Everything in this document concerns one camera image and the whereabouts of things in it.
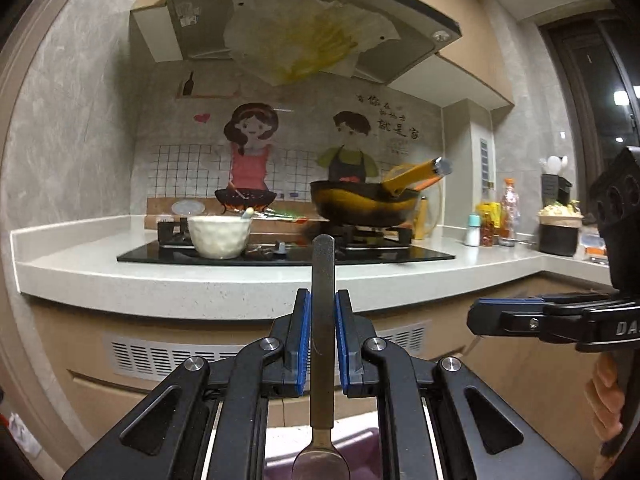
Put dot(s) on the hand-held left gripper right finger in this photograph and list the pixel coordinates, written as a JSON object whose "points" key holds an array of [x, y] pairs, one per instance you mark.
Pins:
{"points": [[342, 345]]}

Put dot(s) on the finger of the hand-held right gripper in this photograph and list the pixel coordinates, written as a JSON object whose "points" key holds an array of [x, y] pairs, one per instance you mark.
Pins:
{"points": [[500, 321], [510, 301]]}

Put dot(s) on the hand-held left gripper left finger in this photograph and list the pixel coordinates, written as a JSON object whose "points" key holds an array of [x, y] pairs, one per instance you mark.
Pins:
{"points": [[303, 345]]}

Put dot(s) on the person's right hand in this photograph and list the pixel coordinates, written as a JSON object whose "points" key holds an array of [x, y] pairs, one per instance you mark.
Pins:
{"points": [[605, 400]]}

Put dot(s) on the clear food package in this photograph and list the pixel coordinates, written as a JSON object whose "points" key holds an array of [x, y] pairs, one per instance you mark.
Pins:
{"points": [[594, 250]]}

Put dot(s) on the black round container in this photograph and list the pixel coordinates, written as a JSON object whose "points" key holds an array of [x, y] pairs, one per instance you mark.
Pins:
{"points": [[557, 237]]}

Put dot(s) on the white bottle blue cap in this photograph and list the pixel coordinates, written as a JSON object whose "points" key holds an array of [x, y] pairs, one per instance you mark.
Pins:
{"points": [[472, 232]]}

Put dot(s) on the yellow sauce bottle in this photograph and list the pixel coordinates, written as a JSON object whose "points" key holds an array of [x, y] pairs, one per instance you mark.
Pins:
{"points": [[487, 215]]}

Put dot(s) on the clear bottle orange cap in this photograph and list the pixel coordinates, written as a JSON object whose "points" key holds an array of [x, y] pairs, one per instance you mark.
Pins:
{"points": [[510, 210]]}

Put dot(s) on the black holder with white spoons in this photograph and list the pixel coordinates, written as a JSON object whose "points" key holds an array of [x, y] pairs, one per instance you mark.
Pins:
{"points": [[555, 187]]}

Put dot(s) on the white dimpled bowl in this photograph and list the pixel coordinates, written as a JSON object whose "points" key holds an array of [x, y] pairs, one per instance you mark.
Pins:
{"points": [[219, 237]]}

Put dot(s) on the small white spoon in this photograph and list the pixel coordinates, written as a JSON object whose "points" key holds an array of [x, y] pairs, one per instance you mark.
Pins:
{"points": [[246, 213]]}

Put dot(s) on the long white vent grille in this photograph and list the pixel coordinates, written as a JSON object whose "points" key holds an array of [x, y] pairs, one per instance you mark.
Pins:
{"points": [[150, 355]]}

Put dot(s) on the white stone countertop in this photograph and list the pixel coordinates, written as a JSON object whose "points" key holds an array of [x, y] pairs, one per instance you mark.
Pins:
{"points": [[150, 280]]}

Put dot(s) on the black glass gas hob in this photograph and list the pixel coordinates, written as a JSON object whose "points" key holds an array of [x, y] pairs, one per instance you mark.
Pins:
{"points": [[150, 255]]}

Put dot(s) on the white round lid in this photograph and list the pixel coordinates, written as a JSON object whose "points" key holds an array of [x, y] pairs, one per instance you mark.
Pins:
{"points": [[187, 207]]}

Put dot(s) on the brown board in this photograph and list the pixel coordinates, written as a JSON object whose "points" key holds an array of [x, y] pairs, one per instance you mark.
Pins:
{"points": [[155, 210]]}

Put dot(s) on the white crumpled bag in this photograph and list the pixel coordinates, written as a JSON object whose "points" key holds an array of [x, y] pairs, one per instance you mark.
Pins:
{"points": [[22, 432]]}

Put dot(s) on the oil-stained paper sheet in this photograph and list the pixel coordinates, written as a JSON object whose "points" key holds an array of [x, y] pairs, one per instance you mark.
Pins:
{"points": [[300, 35]]}

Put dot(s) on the glass range hood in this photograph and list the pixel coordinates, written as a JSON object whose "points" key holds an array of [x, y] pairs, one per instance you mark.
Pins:
{"points": [[200, 15]]}

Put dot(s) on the white wall switch panel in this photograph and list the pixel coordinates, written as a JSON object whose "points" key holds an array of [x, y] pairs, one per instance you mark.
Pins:
{"points": [[486, 165]]}

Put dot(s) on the dark window frame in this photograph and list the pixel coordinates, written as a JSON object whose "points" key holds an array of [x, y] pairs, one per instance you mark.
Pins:
{"points": [[580, 85]]}

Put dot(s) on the cartoon couple wall sticker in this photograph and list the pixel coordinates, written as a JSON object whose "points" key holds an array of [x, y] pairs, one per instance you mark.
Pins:
{"points": [[250, 160]]}

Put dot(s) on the beige wall cabinet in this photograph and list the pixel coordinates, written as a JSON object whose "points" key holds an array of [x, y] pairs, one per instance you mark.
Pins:
{"points": [[465, 20]]}

